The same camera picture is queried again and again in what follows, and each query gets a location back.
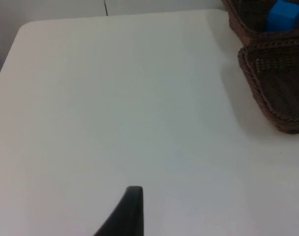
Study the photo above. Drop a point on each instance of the blue cube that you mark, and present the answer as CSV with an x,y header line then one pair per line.
x,y
283,17

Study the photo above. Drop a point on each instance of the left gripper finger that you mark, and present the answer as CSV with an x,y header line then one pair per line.
x,y
129,216

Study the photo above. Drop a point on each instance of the dark brown wicker basket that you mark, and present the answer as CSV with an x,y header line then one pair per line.
x,y
275,86
240,27

